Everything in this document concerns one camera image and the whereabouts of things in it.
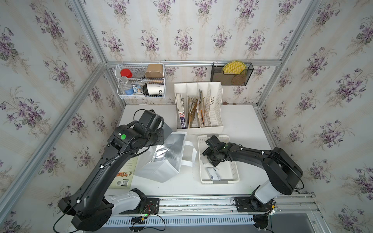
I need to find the white perforated plastic tray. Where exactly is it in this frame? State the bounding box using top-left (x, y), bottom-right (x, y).
top-left (197, 134), bottom-right (240, 184)

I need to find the colourful human history book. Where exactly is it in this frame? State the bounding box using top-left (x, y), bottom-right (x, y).
top-left (198, 90), bottom-right (208, 128)

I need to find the red lid jar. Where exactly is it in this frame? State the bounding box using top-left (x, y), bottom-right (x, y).
top-left (120, 69), bottom-right (133, 78)

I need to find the white blue ice pack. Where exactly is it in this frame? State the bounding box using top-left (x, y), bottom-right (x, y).
top-left (206, 167), bottom-right (221, 181)

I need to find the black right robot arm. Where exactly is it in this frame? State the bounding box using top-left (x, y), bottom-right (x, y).
top-left (203, 136), bottom-right (304, 195)

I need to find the white plastic file organizer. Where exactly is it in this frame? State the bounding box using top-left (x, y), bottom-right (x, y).
top-left (174, 82), bottom-right (223, 135)

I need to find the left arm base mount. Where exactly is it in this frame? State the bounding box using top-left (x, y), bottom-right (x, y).
top-left (105, 188), bottom-right (160, 215)

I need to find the woven brown round coaster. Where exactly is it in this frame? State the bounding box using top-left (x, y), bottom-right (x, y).
top-left (231, 74), bottom-right (246, 86)

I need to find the clear plastic water bottle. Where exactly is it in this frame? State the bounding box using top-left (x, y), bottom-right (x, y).
top-left (119, 76), bottom-right (134, 96)

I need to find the clear gel ice pack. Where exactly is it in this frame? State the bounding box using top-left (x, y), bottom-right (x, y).
top-left (199, 155), bottom-right (209, 166)

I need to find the white black cylinder cup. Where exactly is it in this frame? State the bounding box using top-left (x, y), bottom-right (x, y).
top-left (143, 83), bottom-right (165, 96)

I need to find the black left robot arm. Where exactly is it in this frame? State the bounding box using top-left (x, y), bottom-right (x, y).
top-left (58, 110), bottom-right (165, 232)

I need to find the white insulated delivery bag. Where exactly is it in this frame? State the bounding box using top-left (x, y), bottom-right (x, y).
top-left (135, 131), bottom-right (197, 183)

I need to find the science encyclopedia book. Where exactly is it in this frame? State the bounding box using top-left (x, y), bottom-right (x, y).
top-left (176, 93), bottom-right (187, 129)

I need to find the white wire wall basket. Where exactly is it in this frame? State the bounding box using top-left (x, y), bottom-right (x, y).
top-left (115, 62), bottom-right (167, 100)

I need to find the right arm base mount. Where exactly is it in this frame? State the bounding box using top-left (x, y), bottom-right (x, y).
top-left (232, 180), bottom-right (281, 214)

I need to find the green history picture book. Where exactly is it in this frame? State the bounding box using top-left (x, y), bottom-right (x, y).
top-left (109, 157), bottom-right (138, 189)

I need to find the black mesh wall basket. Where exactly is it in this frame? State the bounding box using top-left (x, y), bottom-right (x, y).
top-left (210, 63), bottom-right (254, 86)

